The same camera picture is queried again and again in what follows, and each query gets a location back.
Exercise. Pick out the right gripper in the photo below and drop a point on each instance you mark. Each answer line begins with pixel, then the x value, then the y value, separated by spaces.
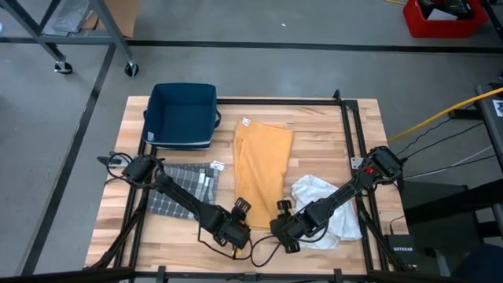
pixel 292 228

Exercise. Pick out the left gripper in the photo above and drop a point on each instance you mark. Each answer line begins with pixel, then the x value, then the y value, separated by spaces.
pixel 230 230

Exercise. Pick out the white towel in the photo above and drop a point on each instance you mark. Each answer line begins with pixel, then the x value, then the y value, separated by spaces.
pixel 346 224

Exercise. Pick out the handwritten white paper tag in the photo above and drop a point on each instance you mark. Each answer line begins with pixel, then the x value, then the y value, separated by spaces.
pixel 217 165

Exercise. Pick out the grey checked towel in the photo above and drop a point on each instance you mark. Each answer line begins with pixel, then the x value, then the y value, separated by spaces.
pixel 184 184

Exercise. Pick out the yellow towel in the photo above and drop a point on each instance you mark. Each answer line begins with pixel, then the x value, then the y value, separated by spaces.
pixel 259 169

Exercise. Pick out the small white towel tag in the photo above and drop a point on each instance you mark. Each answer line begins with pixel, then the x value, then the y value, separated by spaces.
pixel 246 122

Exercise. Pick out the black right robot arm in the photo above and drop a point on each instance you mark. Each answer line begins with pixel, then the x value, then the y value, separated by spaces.
pixel 346 192

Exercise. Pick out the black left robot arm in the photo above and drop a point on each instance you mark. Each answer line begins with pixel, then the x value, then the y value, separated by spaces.
pixel 181 194

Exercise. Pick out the black Netgear router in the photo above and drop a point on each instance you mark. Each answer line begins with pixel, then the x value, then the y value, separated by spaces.
pixel 402 251

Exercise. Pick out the navy blue fabric bin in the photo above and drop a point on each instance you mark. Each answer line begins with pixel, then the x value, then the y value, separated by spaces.
pixel 177 118

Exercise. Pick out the black side stand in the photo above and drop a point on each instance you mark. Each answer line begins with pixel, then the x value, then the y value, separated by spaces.
pixel 432 236

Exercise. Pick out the dark blue object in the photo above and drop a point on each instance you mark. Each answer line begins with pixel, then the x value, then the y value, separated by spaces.
pixel 483 267

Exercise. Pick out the black table with sticker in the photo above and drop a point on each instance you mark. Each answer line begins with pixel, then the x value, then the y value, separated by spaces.
pixel 487 129

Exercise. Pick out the metal cart on wheels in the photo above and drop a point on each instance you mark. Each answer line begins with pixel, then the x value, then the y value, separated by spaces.
pixel 113 29

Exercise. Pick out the cardboard box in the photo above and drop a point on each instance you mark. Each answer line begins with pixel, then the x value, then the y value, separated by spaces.
pixel 122 17

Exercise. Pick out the red plastic bin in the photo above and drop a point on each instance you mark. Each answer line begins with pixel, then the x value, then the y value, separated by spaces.
pixel 444 28

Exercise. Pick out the grey plastic bag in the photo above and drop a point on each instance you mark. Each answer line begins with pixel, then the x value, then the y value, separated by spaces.
pixel 70 15

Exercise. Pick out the black equipment in bin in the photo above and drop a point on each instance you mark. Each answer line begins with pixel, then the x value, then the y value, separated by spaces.
pixel 452 6

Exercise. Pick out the black aluminium table frame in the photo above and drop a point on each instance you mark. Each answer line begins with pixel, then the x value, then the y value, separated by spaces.
pixel 330 102

